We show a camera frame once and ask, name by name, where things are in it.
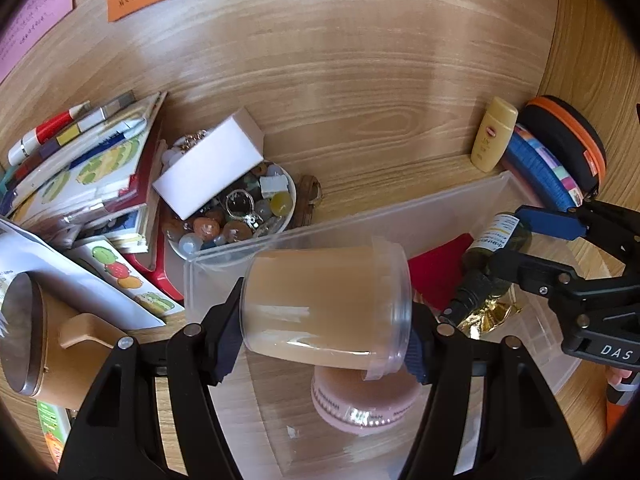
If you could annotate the blue pencil case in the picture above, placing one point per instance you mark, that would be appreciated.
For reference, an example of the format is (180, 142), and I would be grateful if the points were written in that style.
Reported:
(535, 170)

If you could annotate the wooden mug with lid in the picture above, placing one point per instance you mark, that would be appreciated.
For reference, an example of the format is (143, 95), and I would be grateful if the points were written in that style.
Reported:
(55, 355)

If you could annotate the black case with orange zipper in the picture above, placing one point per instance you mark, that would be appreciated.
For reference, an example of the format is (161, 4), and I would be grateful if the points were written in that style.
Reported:
(565, 127)

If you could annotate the wooden desktop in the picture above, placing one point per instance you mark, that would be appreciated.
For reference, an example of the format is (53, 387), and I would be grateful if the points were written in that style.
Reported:
(350, 85)

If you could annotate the red cloth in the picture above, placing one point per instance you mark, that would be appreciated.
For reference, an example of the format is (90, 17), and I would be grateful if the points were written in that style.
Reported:
(440, 265)

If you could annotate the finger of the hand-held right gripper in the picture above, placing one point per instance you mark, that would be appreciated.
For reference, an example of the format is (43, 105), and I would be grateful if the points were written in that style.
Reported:
(550, 222)
(530, 270)

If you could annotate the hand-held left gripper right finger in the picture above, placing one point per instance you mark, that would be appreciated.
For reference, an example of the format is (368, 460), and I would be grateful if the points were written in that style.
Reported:
(417, 360)

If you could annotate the white bowl of beads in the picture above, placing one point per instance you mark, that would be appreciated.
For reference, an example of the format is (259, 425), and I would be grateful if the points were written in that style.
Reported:
(235, 230)

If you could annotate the purple paper note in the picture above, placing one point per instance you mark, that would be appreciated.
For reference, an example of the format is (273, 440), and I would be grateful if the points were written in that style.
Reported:
(35, 20)

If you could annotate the yellow sunscreen bottle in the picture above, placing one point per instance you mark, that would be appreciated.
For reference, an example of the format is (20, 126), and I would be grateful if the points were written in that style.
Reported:
(492, 135)

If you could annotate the red plastic stand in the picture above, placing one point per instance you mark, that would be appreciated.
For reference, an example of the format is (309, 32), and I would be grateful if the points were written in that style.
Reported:
(160, 275)

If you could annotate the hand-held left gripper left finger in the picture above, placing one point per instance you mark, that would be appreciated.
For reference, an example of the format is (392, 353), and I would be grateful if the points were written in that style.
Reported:
(227, 345)

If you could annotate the white paper booklet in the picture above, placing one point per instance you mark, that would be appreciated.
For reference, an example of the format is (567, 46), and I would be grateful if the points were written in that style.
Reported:
(50, 265)

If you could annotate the white and blue pen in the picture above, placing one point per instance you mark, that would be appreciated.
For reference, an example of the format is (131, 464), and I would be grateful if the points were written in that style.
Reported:
(130, 130)

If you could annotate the colour block pen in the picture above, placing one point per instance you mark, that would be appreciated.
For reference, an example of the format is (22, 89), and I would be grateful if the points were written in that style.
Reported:
(70, 135)

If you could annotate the dark green glass bottle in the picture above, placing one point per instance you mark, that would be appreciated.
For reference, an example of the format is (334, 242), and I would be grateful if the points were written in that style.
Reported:
(492, 255)

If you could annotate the clear plastic storage box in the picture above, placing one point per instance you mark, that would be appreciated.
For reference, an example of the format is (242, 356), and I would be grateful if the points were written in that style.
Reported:
(350, 230)

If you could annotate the brown wooden ornament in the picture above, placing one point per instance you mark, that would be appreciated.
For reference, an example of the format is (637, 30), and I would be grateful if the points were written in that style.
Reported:
(310, 195)

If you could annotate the clear jar with beige contents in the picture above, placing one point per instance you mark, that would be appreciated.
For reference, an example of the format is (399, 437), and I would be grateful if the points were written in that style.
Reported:
(320, 300)

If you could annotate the gold foil wrapper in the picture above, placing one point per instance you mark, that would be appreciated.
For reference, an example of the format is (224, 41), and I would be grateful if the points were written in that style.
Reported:
(490, 317)

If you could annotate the fruit sticker sheet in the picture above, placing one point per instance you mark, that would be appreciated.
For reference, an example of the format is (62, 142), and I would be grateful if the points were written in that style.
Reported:
(125, 275)

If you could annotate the person's right hand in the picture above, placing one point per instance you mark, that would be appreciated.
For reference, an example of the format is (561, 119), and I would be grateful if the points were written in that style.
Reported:
(620, 375)

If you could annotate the red and white pen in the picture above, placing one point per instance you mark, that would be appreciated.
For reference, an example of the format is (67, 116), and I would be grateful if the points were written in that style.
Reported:
(45, 135)

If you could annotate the stack of books and papers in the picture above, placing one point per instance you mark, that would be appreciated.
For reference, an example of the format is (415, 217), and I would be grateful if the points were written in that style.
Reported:
(85, 170)

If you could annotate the pink round container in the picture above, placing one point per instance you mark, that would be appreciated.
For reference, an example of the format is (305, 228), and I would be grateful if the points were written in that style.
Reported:
(365, 402)

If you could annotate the white rectangular box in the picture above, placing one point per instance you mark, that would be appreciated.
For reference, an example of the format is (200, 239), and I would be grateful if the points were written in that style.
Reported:
(205, 170)

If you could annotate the thin illustrated book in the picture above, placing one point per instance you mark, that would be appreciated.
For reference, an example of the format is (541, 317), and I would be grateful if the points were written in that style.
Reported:
(130, 230)

